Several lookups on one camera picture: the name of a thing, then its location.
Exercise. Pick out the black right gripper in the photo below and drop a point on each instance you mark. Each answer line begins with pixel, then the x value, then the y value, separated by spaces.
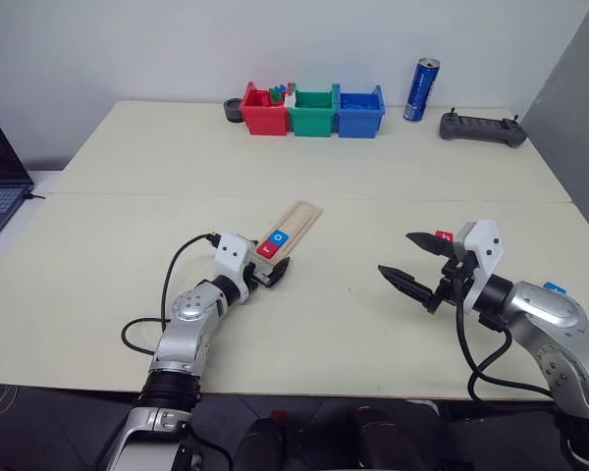
pixel 454 279

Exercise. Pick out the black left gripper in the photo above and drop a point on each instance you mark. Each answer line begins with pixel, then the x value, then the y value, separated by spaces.
pixel 260 279

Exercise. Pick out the red letter b block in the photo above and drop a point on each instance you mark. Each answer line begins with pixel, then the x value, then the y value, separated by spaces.
pixel 444 235

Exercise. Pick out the long wooden letter tray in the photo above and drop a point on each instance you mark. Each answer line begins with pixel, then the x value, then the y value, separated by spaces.
pixel 302 216

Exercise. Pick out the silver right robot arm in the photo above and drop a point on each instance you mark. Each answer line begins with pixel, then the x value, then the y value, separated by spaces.
pixel 545 314

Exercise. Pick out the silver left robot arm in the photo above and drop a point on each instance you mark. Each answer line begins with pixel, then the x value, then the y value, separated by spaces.
pixel 186 333

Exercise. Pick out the red letter r block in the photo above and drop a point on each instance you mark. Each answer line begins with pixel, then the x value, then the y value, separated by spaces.
pixel 266 249

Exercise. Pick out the blue letter o block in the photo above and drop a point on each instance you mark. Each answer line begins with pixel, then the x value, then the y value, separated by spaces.
pixel 278 238

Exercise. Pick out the grey handheld controller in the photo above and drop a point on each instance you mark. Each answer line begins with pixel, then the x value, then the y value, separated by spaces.
pixel 481 128

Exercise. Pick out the blue plastic bin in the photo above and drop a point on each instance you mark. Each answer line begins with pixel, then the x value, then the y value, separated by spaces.
pixel 358 122

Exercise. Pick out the red plastic bin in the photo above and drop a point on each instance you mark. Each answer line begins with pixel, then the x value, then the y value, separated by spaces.
pixel 265 120

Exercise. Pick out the green plastic bin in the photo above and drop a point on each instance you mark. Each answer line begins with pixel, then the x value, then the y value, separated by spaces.
pixel 311 122

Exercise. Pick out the dark grey round cup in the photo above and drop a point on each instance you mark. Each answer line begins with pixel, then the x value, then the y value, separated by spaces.
pixel 233 110

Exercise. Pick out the tall blue drink can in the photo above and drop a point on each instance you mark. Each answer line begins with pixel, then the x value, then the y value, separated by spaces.
pixel 421 90

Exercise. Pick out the small white toy piece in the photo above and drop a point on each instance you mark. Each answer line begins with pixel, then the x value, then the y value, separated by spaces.
pixel 289 99

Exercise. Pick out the small green toy brick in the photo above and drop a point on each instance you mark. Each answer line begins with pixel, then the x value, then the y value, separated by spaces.
pixel 276 95

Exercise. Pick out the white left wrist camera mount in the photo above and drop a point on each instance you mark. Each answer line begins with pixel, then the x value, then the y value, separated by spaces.
pixel 230 257

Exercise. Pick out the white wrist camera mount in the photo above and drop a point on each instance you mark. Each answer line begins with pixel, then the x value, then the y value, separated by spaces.
pixel 230 257
pixel 486 245

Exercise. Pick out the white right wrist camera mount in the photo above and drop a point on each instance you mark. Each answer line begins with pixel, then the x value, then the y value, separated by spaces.
pixel 486 245

